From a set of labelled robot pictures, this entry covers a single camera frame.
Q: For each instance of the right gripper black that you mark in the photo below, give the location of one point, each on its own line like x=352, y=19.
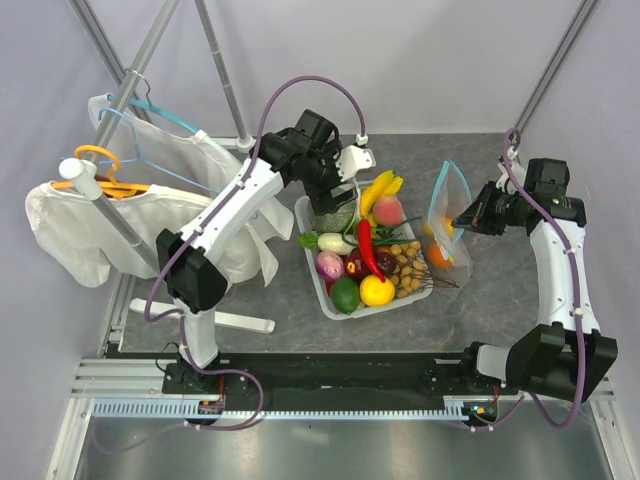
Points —
x=477, y=216

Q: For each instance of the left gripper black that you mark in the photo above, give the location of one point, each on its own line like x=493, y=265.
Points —
x=322, y=200

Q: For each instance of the clear zip top bag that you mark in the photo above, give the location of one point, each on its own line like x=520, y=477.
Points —
x=446, y=251

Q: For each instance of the purple onion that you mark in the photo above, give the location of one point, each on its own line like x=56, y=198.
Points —
x=329, y=266

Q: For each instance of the orange fruit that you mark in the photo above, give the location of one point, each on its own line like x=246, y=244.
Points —
x=437, y=257

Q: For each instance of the green lime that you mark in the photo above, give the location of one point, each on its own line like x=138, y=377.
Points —
x=345, y=295

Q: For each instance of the yellow orange mango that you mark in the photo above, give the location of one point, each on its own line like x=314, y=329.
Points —
x=443, y=223

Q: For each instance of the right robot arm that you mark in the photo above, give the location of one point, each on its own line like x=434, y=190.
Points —
x=565, y=356

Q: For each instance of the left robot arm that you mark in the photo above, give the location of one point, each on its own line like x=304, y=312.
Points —
x=310, y=152

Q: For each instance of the green netted melon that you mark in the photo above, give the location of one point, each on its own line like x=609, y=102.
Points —
x=335, y=222

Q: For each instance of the white radish with leaves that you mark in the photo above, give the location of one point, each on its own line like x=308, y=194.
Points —
x=327, y=242

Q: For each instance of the red chili pepper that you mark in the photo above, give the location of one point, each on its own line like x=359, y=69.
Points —
x=366, y=247

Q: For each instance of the yellow banana bunch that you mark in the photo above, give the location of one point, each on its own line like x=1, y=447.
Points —
x=385, y=184

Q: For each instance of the pink peach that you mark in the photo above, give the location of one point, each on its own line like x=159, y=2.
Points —
x=388, y=211

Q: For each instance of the green scallion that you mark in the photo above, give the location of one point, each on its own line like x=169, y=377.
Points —
x=381, y=235

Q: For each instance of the dark purple passion fruit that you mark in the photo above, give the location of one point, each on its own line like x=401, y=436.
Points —
x=386, y=262

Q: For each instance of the longan bunch with twigs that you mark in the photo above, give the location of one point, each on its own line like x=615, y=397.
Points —
x=412, y=274

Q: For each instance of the yellow lemon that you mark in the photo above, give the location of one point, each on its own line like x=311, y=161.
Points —
x=374, y=293

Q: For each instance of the white shirt on blue hanger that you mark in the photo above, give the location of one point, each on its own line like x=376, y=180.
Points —
x=227, y=164

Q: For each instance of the blue clothes hanger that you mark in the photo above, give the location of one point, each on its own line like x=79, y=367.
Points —
x=154, y=156

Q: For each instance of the orange clothes hanger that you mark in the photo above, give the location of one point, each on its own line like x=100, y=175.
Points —
x=81, y=175

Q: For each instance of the white shirt on orange hanger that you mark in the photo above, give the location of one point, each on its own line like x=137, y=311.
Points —
x=70, y=229

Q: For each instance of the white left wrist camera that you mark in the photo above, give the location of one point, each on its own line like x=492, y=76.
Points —
x=355, y=158

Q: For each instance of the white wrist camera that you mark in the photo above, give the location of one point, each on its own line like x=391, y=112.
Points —
x=504, y=183
x=355, y=158

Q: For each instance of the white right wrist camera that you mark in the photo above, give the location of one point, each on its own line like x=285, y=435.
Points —
x=504, y=183

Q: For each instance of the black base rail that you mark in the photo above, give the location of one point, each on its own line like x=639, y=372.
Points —
x=329, y=380

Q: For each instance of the light blue cable duct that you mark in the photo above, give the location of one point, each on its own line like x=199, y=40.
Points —
x=194, y=409

